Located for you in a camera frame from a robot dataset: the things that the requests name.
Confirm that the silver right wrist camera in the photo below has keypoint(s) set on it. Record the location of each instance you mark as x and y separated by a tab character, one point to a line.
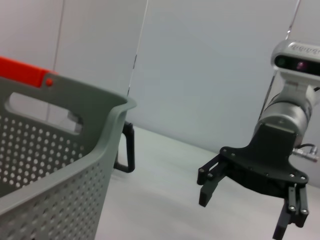
295	58

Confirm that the grey-green perforated storage basket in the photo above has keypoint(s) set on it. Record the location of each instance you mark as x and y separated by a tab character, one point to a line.
75	187

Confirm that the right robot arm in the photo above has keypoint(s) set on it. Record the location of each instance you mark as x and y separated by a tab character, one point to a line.
282	110

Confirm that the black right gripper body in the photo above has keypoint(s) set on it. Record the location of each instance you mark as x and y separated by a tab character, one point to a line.
265	170

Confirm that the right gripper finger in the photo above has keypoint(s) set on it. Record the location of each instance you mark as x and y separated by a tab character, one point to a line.
296	207
207	182

